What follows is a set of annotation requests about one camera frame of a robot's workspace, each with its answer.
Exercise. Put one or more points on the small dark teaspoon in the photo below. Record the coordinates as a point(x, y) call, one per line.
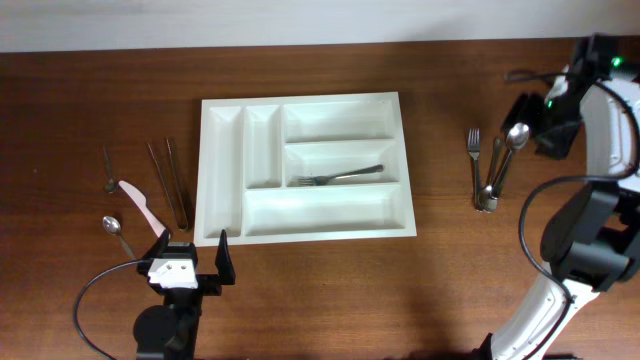
point(111, 185)

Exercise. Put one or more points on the pink plastic knife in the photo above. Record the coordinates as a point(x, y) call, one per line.
point(140, 201)

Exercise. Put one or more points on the white plastic cutlery tray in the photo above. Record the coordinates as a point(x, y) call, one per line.
point(252, 150)

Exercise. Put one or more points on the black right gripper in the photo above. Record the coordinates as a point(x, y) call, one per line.
point(520, 113)

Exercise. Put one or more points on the large steel spoon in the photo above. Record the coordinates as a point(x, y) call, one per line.
point(486, 201)
point(515, 139)

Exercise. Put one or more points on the small steel spoon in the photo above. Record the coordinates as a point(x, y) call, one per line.
point(113, 227)

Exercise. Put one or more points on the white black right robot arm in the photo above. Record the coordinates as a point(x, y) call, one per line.
point(592, 241)

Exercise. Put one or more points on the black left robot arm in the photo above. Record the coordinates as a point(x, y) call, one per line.
point(169, 330)

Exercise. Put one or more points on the steel tongs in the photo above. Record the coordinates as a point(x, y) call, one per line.
point(167, 169)

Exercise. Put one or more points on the steel fork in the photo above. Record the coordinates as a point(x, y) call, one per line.
point(473, 150)
point(325, 180)

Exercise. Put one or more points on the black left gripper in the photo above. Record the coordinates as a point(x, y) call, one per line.
point(210, 286)

